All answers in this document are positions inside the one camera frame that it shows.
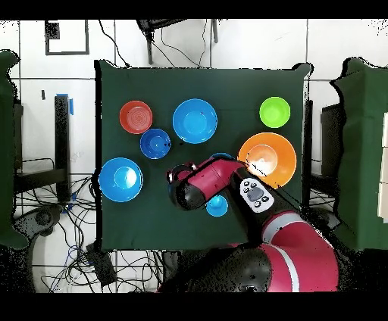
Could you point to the large light blue bowl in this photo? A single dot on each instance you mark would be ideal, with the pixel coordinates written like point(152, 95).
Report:
point(120, 179)
point(195, 120)

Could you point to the dark blue bowl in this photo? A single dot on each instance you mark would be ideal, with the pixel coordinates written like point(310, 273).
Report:
point(155, 143)

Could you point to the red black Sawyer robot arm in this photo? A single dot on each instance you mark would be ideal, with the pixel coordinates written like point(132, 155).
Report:
point(212, 178)

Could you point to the medium blue ribbed bowl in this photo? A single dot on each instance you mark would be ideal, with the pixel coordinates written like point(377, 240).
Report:
point(222, 156)

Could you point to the light blue cup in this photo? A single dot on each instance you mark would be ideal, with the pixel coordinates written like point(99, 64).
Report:
point(218, 207)

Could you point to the orange-red ribbed bowl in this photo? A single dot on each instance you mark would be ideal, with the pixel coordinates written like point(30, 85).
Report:
point(136, 117)

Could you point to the large yellow-orange bowl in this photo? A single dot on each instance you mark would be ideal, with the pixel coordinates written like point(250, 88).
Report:
point(272, 145)

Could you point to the dark green table cloth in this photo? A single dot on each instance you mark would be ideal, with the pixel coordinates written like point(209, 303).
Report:
point(242, 84)

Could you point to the green bowl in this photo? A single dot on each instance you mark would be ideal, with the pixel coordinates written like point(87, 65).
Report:
point(275, 112)

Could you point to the black metal stand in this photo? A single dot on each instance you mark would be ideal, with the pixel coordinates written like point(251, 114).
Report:
point(149, 45)

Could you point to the black power strip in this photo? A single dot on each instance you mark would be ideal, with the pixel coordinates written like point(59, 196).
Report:
point(100, 266)

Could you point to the dark grey rounded base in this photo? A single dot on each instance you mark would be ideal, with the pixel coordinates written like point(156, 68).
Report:
point(42, 218)

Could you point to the green cloth covered table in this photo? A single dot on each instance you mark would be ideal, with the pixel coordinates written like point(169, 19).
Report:
point(360, 151)
point(6, 151)

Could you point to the white box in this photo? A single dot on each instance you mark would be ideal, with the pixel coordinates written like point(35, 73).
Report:
point(384, 166)

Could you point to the black metal frame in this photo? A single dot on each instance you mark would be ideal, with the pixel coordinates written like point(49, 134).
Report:
point(62, 136)
point(330, 136)

